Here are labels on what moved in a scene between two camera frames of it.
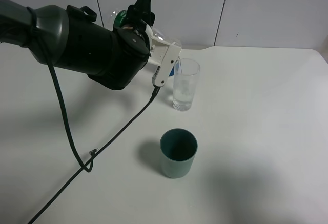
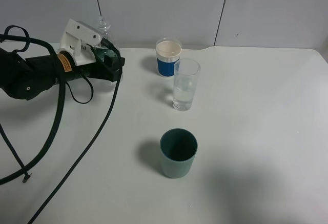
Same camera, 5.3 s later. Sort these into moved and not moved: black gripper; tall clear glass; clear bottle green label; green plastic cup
Moved: clear bottle green label; black gripper
Not moved: tall clear glass; green plastic cup
